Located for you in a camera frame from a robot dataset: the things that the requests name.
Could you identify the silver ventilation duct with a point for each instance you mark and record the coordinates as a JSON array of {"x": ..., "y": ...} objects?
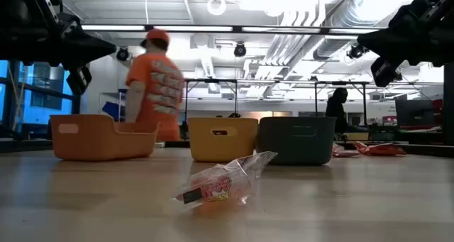
[{"x": 354, "y": 8}]

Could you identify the red box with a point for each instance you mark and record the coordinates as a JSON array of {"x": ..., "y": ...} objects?
[{"x": 389, "y": 120}]

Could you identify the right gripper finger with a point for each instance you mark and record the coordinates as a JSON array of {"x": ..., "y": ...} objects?
[{"x": 376, "y": 39}]

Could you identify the orange plastic bin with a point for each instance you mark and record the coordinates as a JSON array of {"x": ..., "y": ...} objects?
[{"x": 92, "y": 139}]

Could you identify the black aluminium rig frame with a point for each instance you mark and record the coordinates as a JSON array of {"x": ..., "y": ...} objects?
[{"x": 237, "y": 29}]

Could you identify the blue storage bin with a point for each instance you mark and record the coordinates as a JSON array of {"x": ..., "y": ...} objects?
[{"x": 111, "y": 110}]

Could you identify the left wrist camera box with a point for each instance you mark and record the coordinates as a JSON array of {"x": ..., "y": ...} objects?
[{"x": 78, "y": 80}]

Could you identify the orange candy packet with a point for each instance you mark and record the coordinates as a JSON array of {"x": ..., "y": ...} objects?
[{"x": 381, "y": 149}]

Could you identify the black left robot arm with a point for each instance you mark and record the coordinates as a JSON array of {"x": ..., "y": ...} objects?
[{"x": 21, "y": 32}]

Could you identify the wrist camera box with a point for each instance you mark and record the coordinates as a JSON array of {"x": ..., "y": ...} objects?
[
  {"x": 78, "y": 80},
  {"x": 384, "y": 71}
]

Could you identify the person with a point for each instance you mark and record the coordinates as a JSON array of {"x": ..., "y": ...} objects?
[
  {"x": 156, "y": 86},
  {"x": 335, "y": 110}
]

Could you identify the pink candy packet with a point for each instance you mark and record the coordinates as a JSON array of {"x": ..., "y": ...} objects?
[{"x": 340, "y": 151}]

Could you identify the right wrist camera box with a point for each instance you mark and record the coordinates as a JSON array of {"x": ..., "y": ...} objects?
[{"x": 384, "y": 71}]

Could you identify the yellow plastic bin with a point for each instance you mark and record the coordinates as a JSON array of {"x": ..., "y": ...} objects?
[{"x": 213, "y": 146}]

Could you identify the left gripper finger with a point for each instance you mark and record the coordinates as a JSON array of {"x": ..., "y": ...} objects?
[{"x": 101, "y": 47}]

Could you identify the white light strip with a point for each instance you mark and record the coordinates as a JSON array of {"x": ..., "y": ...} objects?
[
  {"x": 193, "y": 28},
  {"x": 280, "y": 30},
  {"x": 354, "y": 31},
  {"x": 113, "y": 27}
]

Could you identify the clear Pop candy bag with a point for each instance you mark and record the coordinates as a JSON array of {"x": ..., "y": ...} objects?
[{"x": 220, "y": 185}]

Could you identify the black background table frame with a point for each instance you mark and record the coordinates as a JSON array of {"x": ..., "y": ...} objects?
[
  {"x": 340, "y": 82},
  {"x": 213, "y": 81}
]

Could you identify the dark teal plastic bin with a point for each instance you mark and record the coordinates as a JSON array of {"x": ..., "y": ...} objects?
[{"x": 294, "y": 149}]

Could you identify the black hanging camera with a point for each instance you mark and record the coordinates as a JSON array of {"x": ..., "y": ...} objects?
[
  {"x": 355, "y": 52},
  {"x": 240, "y": 49},
  {"x": 122, "y": 54}
]

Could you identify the black monitor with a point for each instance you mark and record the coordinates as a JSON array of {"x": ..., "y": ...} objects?
[{"x": 415, "y": 112}]

